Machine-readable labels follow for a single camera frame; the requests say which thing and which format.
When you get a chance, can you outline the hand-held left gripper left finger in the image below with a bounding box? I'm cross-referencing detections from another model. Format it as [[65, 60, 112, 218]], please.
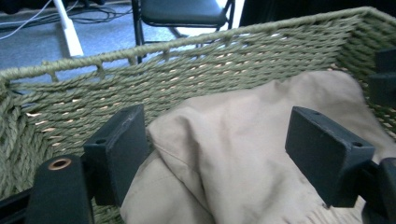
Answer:
[[82, 104, 150, 207]]

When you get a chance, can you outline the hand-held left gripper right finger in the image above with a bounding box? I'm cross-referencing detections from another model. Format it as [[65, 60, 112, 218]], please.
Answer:
[[284, 105, 376, 209]]

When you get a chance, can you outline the green woven rope basket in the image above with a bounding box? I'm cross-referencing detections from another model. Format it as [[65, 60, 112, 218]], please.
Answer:
[[0, 6, 396, 224]]

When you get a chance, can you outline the beige cloth garment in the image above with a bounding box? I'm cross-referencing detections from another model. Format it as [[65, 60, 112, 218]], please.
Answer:
[[120, 69, 396, 224]]

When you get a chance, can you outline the dark curtain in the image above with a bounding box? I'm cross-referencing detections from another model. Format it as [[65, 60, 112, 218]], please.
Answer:
[[238, 0, 396, 28]]

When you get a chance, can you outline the white stand leg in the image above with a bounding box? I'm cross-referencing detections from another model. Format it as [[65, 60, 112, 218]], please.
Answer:
[[51, 0, 85, 59]]

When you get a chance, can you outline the black folding chair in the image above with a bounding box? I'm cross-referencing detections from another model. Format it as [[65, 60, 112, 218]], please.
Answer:
[[130, 0, 237, 64]]

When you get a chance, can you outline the black cable bundle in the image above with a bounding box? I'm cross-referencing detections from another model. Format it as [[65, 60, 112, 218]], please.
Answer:
[[62, 3, 134, 26]]

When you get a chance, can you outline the grey cable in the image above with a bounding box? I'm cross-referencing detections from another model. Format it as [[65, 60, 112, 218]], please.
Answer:
[[0, 0, 54, 41]]

